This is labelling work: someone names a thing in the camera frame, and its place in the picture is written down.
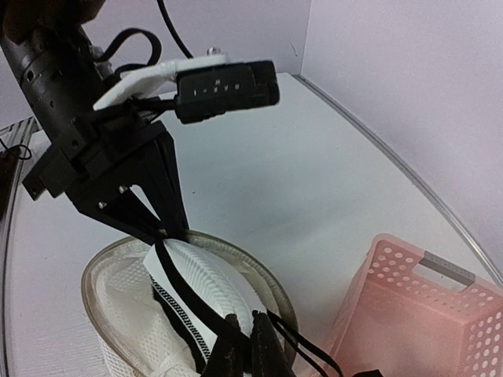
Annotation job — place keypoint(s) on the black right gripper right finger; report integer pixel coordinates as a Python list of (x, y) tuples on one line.
[(267, 357)]

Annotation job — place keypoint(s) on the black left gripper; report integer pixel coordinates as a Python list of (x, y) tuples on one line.
[(49, 53)]

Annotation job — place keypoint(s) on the white mesh laundry bag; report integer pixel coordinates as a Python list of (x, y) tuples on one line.
[(142, 324)]

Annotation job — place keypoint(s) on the pink plastic basket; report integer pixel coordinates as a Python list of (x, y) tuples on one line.
[(409, 312)]

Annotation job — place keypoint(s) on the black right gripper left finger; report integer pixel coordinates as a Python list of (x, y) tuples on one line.
[(225, 360)]

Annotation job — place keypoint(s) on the white bra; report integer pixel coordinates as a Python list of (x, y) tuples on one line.
[(196, 298)]

